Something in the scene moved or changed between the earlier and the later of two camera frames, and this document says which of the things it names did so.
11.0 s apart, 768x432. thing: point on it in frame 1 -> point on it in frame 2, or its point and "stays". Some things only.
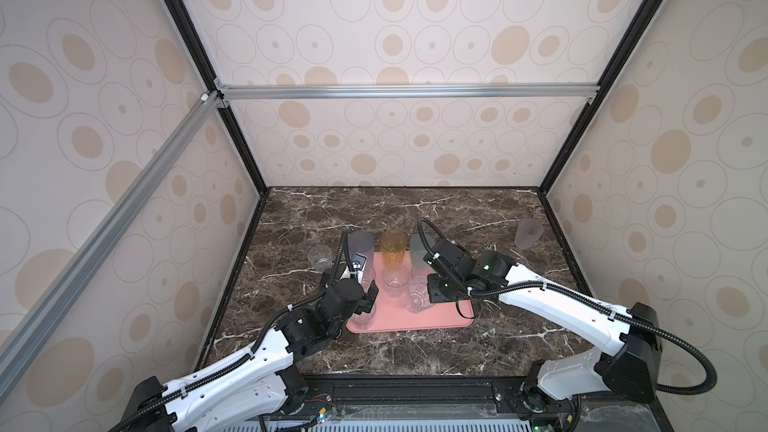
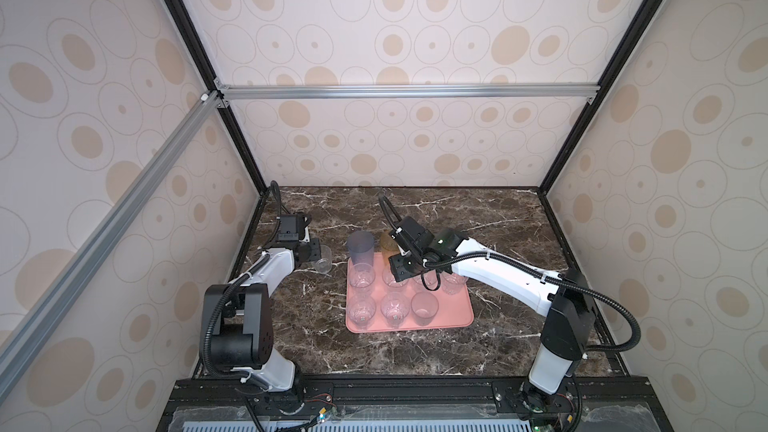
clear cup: x=363 y=320 stays
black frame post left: x=203 y=55 stays
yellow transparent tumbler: x=394 y=243 stays
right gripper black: x=431 y=283 -> x=396 y=268
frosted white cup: x=527 y=232 -> x=424 y=307
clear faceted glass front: x=395 y=278 stays
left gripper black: x=362 y=303 -> x=314 y=250
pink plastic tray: x=403 y=297 stays
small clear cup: x=320 y=256 stays
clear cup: x=417 y=297 -> x=394 y=307
